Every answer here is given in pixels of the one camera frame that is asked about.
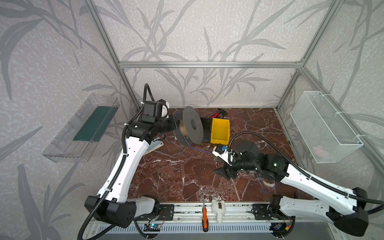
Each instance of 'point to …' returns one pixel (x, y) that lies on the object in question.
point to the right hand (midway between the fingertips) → (216, 159)
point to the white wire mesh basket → (327, 137)
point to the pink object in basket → (318, 150)
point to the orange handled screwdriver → (205, 223)
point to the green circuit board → (152, 227)
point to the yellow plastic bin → (220, 131)
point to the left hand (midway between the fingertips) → (182, 117)
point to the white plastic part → (218, 207)
